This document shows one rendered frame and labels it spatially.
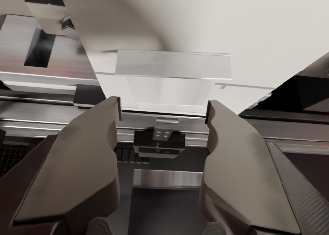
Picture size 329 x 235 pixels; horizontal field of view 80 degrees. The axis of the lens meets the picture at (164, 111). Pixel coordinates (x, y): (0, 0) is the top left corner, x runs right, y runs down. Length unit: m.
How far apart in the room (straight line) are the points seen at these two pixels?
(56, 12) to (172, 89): 0.17
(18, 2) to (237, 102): 0.32
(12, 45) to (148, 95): 0.21
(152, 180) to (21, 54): 0.24
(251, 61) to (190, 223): 0.20
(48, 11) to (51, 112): 0.32
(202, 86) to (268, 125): 0.44
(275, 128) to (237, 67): 0.46
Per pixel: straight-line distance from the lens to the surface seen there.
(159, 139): 0.45
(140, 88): 0.21
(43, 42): 0.37
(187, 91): 0.21
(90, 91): 0.30
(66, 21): 0.30
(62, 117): 0.56
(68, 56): 0.31
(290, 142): 0.65
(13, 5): 0.37
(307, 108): 0.70
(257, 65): 0.18
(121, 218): 0.79
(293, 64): 0.19
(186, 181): 0.28
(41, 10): 0.31
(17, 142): 0.77
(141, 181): 0.27
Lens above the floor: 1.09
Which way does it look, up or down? 19 degrees down
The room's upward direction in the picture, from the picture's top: 177 degrees counter-clockwise
